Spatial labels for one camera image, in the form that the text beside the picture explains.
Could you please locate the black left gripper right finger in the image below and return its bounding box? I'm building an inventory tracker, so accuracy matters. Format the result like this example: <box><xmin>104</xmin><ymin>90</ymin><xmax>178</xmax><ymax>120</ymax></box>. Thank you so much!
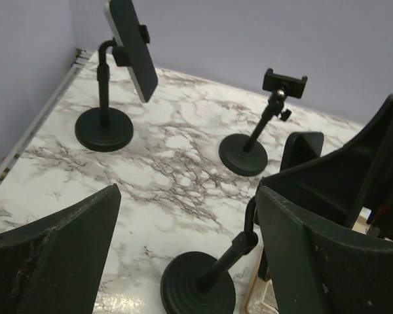
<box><xmin>255</xmin><ymin>186</ymin><xmax>393</xmax><ymax>313</ymax></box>

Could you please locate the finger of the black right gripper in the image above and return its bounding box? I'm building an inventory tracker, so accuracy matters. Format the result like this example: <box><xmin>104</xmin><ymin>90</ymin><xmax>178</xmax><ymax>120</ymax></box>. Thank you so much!
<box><xmin>259</xmin><ymin>94</ymin><xmax>393</xmax><ymax>226</ymax></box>

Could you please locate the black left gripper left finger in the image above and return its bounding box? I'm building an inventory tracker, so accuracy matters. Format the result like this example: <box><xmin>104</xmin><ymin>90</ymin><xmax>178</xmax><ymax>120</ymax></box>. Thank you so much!
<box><xmin>0</xmin><ymin>184</ymin><xmax>121</xmax><ymax>313</ymax></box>

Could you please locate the black left-edge phone stand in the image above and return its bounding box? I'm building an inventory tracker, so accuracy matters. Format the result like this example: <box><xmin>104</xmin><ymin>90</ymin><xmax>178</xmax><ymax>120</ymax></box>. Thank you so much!
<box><xmin>160</xmin><ymin>198</ymin><xmax>258</xmax><ymax>314</ymax></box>

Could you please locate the black round-base phone stand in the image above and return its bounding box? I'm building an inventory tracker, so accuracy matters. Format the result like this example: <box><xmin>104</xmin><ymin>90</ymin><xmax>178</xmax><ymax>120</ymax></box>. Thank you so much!
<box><xmin>218</xmin><ymin>68</ymin><xmax>308</xmax><ymax>177</ymax></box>

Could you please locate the black corner phone stand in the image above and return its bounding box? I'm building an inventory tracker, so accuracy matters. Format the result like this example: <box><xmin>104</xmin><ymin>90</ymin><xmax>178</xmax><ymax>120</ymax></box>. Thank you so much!
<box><xmin>75</xmin><ymin>39</ymin><xmax>134</xmax><ymax>152</ymax></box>

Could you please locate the dark phone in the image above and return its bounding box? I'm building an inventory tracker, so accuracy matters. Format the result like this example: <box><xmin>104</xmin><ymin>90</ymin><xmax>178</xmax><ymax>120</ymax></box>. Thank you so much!
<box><xmin>104</xmin><ymin>0</ymin><xmax>158</xmax><ymax>103</ymax></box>

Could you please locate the wooden chessboard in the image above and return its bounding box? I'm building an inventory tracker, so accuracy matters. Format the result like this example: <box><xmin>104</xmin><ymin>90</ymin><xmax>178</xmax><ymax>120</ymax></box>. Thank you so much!
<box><xmin>242</xmin><ymin>241</ymin><xmax>279</xmax><ymax>314</ymax></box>

